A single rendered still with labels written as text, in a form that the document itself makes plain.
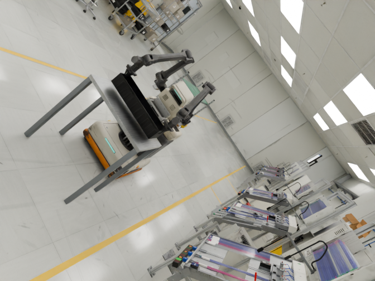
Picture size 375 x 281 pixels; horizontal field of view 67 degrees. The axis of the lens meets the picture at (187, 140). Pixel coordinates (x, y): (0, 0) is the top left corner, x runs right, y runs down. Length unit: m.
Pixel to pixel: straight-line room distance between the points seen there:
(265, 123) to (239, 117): 1.11
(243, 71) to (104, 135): 9.98
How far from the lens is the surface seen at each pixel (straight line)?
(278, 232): 3.30
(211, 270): 2.03
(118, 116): 2.18
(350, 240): 2.46
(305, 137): 12.02
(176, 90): 2.71
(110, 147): 3.00
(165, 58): 2.44
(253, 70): 12.44
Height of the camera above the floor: 1.65
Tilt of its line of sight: 15 degrees down
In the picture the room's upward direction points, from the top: 55 degrees clockwise
